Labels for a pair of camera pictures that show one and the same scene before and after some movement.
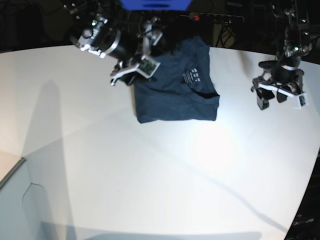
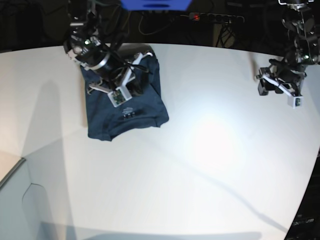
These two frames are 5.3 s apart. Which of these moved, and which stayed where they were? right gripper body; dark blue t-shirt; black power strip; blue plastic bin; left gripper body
Moved: left gripper body; dark blue t-shirt
Stayed: black power strip; blue plastic bin; right gripper body
